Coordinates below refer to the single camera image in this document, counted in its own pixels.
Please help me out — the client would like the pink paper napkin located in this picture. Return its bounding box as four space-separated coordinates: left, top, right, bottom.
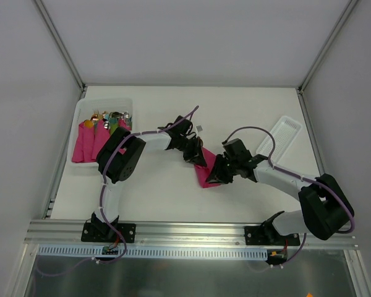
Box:
194 147 220 189

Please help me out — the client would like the small white perforated tray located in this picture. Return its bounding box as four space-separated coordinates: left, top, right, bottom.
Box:
270 116 302 163

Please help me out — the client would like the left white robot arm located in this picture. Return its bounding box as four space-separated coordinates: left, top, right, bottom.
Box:
82 115 207 242

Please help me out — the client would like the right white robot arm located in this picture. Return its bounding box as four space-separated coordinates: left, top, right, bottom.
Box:
206 139 355 245

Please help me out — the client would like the pink rolled napkin right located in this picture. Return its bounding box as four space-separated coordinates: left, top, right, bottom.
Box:
118 119 132 131

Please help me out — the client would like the pink rolled napkin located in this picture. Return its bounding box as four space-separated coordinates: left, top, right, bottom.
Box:
118 119 132 131
83 121 110 163
71 122 85 163

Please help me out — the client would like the green rolled napkin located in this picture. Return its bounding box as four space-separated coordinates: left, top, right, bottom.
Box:
109 118 119 135

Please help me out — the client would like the pink rolled napkin far left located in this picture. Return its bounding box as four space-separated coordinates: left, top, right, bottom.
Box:
71 122 85 163

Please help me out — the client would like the orange round spoon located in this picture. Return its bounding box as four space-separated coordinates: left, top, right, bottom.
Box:
83 120 94 129

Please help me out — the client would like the large white plastic basket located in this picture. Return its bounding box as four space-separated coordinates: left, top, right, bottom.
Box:
67 98 133 168

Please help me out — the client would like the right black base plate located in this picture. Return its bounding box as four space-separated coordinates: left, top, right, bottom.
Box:
244 226 301 246

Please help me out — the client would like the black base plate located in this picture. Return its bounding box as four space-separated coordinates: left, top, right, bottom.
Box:
80 222 137 243
244 226 301 246

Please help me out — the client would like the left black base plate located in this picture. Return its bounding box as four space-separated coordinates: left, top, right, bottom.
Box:
80 222 137 243

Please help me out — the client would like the right aluminium frame post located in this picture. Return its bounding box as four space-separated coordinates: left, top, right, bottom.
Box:
298 0 360 95

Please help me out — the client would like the aluminium frame post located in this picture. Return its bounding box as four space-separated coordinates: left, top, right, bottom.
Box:
32 0 85 91
298 0 360 95

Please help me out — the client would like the aluminium mounting rail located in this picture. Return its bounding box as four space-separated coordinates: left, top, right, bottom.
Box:
25 219 359 250

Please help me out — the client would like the left aluminium frame post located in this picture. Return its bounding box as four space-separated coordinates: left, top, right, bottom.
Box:
32 0 85 91

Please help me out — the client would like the white slotted cable duct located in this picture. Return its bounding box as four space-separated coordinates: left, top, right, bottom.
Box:
37 244 268 261

